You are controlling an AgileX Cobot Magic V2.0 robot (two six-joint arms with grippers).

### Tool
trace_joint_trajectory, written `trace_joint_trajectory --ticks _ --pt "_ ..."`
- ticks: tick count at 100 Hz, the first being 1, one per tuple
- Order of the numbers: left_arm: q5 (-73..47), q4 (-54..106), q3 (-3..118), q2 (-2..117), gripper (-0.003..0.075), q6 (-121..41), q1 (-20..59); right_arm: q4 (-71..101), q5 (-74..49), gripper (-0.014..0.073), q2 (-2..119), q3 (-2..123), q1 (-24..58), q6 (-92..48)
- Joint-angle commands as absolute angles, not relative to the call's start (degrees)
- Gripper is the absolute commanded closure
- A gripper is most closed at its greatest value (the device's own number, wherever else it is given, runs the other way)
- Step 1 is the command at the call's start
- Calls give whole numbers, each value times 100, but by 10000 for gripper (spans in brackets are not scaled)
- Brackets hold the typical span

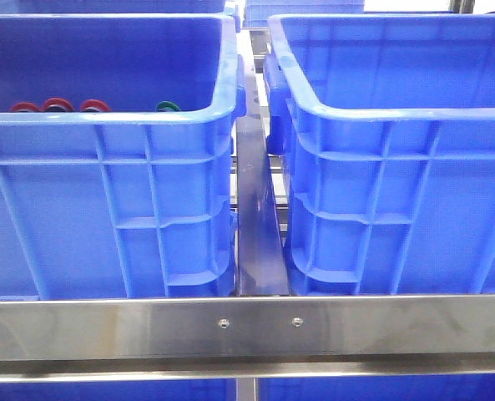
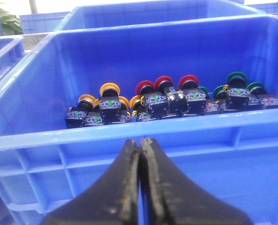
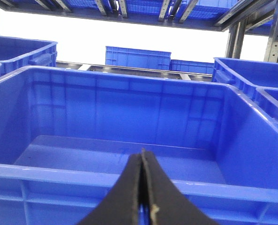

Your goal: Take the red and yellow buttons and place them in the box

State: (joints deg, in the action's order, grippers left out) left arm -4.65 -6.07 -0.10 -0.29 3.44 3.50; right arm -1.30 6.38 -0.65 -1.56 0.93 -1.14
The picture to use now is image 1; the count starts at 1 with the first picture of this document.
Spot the red mushroom button right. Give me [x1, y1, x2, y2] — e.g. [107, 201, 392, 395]
[80, 99, 111, 113]

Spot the red mushroom button middle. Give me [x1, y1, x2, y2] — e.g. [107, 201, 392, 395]
[42, 97, 74, 113]

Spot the blue plastic crate left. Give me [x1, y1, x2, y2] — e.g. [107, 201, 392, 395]
[0, 14, 245, 301]

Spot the blue crate lower right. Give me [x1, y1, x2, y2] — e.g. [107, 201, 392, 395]
[259, 373, 495, 400]

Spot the blue crate rear middle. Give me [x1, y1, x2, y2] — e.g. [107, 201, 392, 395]
[244, 0, 365, 28]

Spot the red mushroom push button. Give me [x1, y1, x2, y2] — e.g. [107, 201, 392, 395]
[10, 101, 42, 113]

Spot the blue plastic crate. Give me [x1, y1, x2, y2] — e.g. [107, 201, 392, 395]
[0, 14, 245, 301]
[265, 13, 495, 296]

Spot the steel divider rail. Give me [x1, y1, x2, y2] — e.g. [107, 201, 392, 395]
[235, 66, 291, 297]

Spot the blue plastic crate right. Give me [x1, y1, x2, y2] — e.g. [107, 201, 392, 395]
[265, 13, 495, 296]

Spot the stainless steel front rail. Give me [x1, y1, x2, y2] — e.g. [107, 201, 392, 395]
[0, 295, 495, 383]

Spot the blue crate lower left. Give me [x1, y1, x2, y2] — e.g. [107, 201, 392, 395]
[0, 379, 236, 400]

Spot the green mushroom push button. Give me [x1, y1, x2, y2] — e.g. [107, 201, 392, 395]
[155, 100, 181, 113]

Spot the blue crate rear left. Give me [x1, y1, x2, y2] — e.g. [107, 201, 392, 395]
[0, 0, 240, 32]

